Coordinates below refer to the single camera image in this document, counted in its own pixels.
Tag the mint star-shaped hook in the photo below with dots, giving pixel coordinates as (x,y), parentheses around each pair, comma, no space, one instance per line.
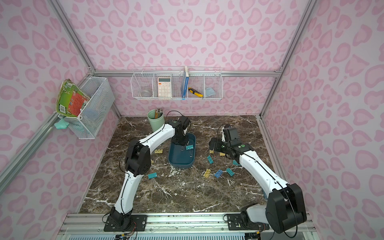
(61,124)

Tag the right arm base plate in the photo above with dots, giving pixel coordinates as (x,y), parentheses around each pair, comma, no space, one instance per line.
(237,222)

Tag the teal plastic storage box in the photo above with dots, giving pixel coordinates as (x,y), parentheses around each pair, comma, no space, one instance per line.
(179,157)

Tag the blue book in basket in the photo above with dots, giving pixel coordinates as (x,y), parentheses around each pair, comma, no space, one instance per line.
(184,83)

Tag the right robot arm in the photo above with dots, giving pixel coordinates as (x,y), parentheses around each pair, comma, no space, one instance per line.
(285,207)

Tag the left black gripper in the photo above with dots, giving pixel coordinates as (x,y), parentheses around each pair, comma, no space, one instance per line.
(180,140)

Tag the teal binder clip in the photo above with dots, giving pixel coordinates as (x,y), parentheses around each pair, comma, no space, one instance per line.
(152,176)
(210,159)
(230,172)

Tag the blue binder clip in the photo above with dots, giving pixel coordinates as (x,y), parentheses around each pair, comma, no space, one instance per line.
(218,174)

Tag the yellow utility knife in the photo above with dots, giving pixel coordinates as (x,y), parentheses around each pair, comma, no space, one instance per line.
(195,93)

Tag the white mesh side basket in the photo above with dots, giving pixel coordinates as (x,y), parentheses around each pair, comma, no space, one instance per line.
(87,124)

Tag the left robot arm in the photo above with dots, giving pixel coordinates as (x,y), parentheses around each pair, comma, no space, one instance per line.
(138,162)

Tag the clear tape roll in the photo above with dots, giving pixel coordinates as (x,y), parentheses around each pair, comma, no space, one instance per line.
(146,93)

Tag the white calculator in basket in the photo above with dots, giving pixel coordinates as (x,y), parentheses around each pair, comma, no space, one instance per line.
(164,87)

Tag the pencils in cup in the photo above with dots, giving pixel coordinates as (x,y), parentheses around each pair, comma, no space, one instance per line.
(158,113)

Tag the mint green pencil cup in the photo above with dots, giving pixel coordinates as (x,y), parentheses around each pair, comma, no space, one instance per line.
(155,124)

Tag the green red booklet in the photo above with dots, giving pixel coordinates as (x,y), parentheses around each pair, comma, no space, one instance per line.
(71,100)

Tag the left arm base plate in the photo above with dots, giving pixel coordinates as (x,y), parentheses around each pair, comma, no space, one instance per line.
(126,224)

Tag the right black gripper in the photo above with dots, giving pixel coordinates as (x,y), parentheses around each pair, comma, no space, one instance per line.
(214,144)

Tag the white wire wall basket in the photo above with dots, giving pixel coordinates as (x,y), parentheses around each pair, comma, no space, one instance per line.
(200,79)

